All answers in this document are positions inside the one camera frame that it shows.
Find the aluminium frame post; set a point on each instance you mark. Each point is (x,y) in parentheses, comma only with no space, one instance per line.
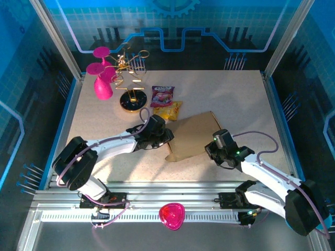
(285,39)
(60,44)

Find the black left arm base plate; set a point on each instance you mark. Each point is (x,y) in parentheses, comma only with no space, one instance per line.
(117,200)

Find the aluminium frame rail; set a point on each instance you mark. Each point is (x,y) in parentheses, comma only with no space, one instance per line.
(170,193)

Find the pink translucent rounded bowl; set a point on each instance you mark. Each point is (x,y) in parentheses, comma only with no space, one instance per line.
(171,215)

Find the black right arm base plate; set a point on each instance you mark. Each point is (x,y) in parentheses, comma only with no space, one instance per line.
(226,201)

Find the purple candy bag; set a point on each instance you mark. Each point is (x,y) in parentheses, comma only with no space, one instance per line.
(162,98)

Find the pink plastic goblet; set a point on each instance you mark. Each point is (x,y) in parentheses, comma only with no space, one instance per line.
(101,51)
(103,90)

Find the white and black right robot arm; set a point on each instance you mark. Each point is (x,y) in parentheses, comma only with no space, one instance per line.
(267,175)

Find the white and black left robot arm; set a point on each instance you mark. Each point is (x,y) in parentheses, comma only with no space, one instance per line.
(115,147)

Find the brown cardboard paper box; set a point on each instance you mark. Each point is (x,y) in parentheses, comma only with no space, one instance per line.
(193,133)

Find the small black controller board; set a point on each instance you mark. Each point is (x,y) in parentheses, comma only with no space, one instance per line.
(247,218)
(100,215)

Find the yellow snack bag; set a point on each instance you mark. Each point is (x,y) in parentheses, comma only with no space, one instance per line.
(168,111)

